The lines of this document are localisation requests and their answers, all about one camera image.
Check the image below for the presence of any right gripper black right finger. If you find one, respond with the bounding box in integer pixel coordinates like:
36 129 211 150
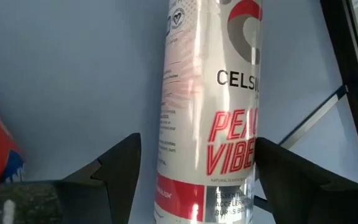
254 137 358 224

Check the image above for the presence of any blue-grey table mat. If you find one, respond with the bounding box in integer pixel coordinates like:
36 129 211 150
0 0 358 224

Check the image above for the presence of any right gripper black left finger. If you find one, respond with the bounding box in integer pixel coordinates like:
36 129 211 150
61 133 143 224

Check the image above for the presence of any white Celsius can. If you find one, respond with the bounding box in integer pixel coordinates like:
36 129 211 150
153 0 264 224

